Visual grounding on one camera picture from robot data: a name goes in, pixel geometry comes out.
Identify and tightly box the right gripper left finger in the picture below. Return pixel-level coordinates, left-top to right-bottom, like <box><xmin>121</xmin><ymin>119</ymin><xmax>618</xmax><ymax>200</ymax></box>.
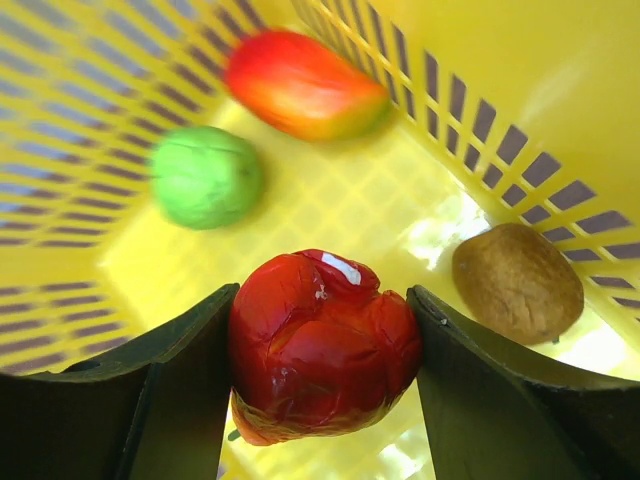
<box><xmin>1</xmin><ymin>284</ymin><xmax>238</xmax><ymax>479</ymax></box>

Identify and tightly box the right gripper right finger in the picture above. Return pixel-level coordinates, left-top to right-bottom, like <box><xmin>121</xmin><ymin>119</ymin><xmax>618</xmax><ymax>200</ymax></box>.
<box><xmin>407</xmin><ymin>285</ymin><xmax>639</xmax><ymax>479</ymax></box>

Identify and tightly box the brown toy kiwi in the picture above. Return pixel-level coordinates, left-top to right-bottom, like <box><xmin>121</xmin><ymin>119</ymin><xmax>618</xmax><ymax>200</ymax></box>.
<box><xmin>452</xmin><ymin>223</ymin><xmax>584</xmax><ymax>345</ymax></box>

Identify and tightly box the glossy red toy pepper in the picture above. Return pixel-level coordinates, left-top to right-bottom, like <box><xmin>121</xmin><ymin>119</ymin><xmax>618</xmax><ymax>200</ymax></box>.
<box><xmin>228</xmin><ymin>249</ymin><xmax>423</xmax><ymax>446</ymax></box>

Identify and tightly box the green toy cabbage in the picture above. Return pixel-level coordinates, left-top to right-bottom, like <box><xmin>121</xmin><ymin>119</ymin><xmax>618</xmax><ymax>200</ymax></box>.
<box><xmin>149</xmin><ymin>125</ymin><xmax>265</xmax><ymax>231</ymax></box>

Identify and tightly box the red yellow toy mango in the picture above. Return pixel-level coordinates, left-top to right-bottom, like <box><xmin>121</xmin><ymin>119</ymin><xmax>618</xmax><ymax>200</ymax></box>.
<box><xmin>224</xmin><ymin>29</ymin><xmax>391</xmax><ymax>142</ymax></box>

